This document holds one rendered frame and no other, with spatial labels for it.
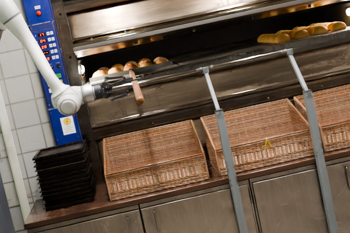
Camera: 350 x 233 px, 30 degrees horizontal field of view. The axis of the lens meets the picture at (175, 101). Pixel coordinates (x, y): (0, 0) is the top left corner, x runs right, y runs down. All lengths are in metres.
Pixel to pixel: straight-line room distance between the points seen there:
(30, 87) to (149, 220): 1.10
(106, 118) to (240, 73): 0.86
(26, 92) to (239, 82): 1.28
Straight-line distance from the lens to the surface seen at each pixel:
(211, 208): 3.54
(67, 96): 3.04
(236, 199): 3.49
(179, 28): 3.80
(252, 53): 4.02
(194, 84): 3.98
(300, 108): 3.98
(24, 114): 4.00
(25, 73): 3.97
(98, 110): 3.96
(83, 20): 3.95
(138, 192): 3.54
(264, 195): 3.58
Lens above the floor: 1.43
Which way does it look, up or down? 7 degrees down
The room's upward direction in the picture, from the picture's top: 12 degrees counter-clockwise
